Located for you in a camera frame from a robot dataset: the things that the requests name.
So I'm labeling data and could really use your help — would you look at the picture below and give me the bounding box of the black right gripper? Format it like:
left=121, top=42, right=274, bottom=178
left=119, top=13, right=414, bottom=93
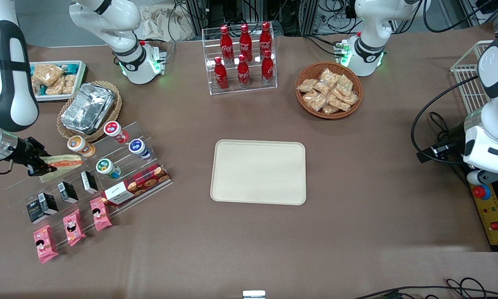
left=6, top=136, right=57, bottom=177

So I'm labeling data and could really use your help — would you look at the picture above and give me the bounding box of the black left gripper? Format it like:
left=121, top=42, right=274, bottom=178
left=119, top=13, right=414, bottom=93
left=416, top=124, right=467, bottom=164

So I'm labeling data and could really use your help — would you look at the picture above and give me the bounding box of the sandwich pale bread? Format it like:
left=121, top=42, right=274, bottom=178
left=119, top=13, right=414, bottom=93
left=39, top=165, right=83, bottom=184

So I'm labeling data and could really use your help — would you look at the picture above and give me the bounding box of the beige plastic serving tray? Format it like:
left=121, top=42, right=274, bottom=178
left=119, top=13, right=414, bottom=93
left=210, top=140, right=307, bottom=206

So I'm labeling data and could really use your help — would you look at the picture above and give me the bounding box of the orange lid yogurt cup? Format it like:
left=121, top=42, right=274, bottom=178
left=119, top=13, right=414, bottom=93
left=67, top=135, right=96, bottom=158

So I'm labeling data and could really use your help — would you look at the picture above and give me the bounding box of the small black carton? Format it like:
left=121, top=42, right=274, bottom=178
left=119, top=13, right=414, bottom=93
left=57, top=181, right=79, bottom=204
left=80, top=171, right=99, bottom=194
left=38, top=192, right=59, bottom=215

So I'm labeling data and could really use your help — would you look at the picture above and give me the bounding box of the black carton with lettering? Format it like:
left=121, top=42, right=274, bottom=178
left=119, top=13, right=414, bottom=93
left=27, top=200, right=49, bottom=225

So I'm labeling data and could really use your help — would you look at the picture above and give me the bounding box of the green lid yogurt cup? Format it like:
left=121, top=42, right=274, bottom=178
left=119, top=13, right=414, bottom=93
left=96, top=158, right=122, bottom=180

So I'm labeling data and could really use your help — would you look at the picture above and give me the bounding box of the stack of foil containers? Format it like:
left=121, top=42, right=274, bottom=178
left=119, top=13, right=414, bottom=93
left=61, top=83, right=116, bottom=134

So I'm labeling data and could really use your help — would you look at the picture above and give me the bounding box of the pink snack packet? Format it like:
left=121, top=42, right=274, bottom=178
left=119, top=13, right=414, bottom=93
left=33, top=225, right=59, bottom=264
left=89, top=197, right=113, bottom=232
left=63, top=208, right=86, bottom=248

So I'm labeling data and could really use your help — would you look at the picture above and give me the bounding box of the red lid yogurt cup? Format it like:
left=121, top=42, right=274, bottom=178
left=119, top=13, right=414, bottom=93
left=103, top=121, right=130, bottom=144

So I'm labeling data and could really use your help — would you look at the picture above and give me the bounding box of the clear acrylic stepped stand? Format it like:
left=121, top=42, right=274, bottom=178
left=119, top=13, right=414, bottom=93
left=4, top=121, right=174, bottom=239

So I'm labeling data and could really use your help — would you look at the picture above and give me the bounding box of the yellow emergency stop box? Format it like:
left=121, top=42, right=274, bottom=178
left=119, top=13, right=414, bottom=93
left=469, top=183, right=498, bottom=252

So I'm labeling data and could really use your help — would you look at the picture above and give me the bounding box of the oval light wicker basket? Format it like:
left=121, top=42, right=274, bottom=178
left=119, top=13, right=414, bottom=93
left=56, top=81, right=123, bottom=143

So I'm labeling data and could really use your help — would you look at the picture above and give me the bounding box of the white rectangular snack bin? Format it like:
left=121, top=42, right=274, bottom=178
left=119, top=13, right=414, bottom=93
left=29, top=61, right=87, bottom=103

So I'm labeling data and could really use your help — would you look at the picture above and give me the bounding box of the blue lid yogurt cup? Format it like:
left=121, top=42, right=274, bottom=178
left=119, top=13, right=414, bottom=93
left=128, top=139, right=152, bottom=161

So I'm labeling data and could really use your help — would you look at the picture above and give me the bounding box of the red cookie box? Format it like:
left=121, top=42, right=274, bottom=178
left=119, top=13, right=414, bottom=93
left=101, top=163, right=171, bottom=207

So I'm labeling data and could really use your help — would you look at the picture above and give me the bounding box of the round brown wicker basket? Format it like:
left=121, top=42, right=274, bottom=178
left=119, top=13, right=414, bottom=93
left=295, top=61, right=363, bottom=120

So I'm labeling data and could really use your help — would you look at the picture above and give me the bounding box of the crumpled beige cloth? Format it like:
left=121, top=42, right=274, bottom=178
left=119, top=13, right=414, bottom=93
left=140, top=5, right=196, bottom=42

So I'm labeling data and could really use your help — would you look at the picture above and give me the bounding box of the red cola bottle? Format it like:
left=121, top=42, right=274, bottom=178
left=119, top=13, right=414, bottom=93
left=214, top=56, right=228, bottom=91
left=261, top=50, right=275, bottom=86
left=220, top=25, right=234, bottom=64
left=237, top=54, right=250, bottom=88
left=259, top=22, right=272, bottom=59
left=239, top=24, right=253, bottom=62

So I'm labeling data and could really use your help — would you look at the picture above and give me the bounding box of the clear acrylic bottle rack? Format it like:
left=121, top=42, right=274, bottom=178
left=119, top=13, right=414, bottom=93
left=201, top=22, right=278, bottom=96

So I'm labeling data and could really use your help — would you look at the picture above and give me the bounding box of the thin black looped cable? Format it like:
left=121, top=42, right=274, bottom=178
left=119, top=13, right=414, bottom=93
left=429, top=111, right=451, bottom=142

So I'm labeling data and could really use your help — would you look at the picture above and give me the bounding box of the thick black cable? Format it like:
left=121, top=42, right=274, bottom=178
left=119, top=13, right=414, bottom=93
left=411, top=75, right=482, bottom=164

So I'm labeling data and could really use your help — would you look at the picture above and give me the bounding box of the white wire rack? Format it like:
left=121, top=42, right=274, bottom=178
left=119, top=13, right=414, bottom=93
left=450, top=40, right=495, bottom=115

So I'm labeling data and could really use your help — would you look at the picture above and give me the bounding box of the black cables bundle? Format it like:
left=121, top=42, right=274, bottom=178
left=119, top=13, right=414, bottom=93
left=353, top=277, right=498, bottom=299

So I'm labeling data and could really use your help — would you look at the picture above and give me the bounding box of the metal equipment rack with cables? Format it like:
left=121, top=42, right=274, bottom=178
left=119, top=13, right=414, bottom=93
left=182, top=0, right=357, bottom=37

